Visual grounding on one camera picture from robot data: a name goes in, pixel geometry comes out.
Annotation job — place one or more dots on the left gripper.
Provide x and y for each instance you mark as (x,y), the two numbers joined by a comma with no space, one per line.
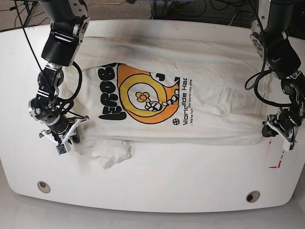
(284,123)

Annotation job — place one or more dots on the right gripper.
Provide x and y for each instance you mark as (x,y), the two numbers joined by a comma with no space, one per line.
(60,130)

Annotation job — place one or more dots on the white t-shirt with print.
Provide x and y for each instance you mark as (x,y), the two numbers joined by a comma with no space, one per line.
(163,91)

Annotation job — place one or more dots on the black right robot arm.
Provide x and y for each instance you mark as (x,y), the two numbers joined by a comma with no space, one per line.
(69,22)

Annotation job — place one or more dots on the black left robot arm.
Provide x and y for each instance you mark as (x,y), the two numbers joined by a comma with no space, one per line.
(271,38)

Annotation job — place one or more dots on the red tape marking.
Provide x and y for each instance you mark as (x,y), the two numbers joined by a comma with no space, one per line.
(274,155)

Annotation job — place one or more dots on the left table grommet hole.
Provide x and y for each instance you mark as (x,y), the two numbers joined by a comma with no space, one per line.
(43,187)

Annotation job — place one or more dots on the table grommet hole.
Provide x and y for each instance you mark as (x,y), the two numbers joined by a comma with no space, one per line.
(253,196)
(43,187)

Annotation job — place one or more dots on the right table grommet hole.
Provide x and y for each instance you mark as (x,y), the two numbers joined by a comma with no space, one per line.
(253,196)

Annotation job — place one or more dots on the black tripod stand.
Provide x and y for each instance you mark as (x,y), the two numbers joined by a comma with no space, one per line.
(29,6)

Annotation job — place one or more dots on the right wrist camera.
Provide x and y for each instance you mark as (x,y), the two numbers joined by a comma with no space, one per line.
(63,148)

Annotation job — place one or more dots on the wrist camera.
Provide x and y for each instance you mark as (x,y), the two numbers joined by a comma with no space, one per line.
(63,148)
(288,146)

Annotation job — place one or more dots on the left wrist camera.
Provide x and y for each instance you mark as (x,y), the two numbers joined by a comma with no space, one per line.
(288,146)

